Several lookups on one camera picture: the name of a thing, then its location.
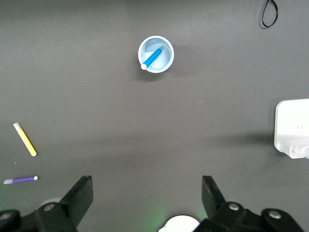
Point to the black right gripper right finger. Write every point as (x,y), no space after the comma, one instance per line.
(217,207)

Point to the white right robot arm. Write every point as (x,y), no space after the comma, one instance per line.
(178,224)

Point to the white flat device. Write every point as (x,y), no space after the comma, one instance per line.
(292,125)

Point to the purple marker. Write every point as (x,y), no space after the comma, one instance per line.
(23,179)

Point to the light blue mesh cup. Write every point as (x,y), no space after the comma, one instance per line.
(166,61)

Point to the yellow marker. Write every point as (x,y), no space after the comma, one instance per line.
(25,140)

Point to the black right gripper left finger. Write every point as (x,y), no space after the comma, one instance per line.
(72,205)

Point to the blue marker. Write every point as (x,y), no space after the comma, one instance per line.
(152,57)

